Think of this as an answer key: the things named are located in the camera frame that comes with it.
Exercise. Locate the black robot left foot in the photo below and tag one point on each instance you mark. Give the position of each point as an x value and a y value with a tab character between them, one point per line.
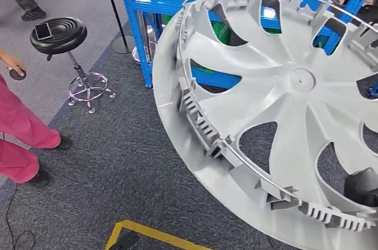
127	242

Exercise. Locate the thin black pole stand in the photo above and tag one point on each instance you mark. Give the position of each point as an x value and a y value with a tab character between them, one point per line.
115	5

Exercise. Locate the dark smartphone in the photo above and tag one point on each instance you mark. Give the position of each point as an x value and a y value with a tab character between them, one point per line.
43	31

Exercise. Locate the person's forearm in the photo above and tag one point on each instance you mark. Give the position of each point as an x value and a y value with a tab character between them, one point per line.
2	55

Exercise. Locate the grey plastic wheel hubcap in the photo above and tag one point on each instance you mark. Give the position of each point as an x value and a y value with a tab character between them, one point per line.
295	115

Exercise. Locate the yellow floor tape line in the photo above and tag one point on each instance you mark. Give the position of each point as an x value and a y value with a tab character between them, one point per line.
153	233

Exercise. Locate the black round stool chrome base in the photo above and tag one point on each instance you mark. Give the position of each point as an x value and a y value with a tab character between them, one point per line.
62	36

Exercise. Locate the black round handheld puck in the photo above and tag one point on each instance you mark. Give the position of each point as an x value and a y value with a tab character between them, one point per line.
16	76

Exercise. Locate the person's hand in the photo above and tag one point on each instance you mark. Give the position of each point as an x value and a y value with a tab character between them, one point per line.
14	63

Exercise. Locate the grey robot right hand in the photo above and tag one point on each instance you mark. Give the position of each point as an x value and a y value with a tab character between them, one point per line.
363	187

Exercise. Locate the chrome stanchion post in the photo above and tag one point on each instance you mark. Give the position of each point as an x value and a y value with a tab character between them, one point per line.
151	44

